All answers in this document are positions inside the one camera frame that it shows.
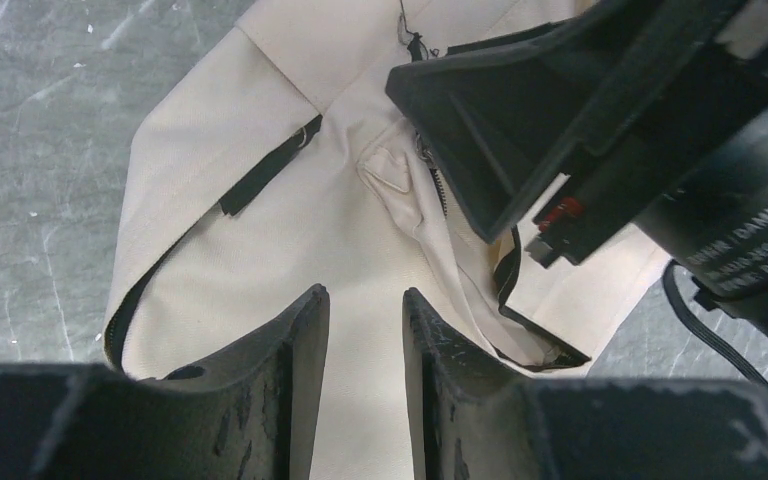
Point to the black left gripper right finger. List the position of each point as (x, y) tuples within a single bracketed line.
[(472, 417)]

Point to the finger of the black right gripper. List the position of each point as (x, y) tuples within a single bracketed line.
[(501, 115)]

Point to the beige canvas backpack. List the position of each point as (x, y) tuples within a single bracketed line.
[(278, 162)]

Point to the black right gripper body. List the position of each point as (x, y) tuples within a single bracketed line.
[(674, 140)]

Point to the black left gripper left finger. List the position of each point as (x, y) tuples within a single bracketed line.
[(247, 411)]

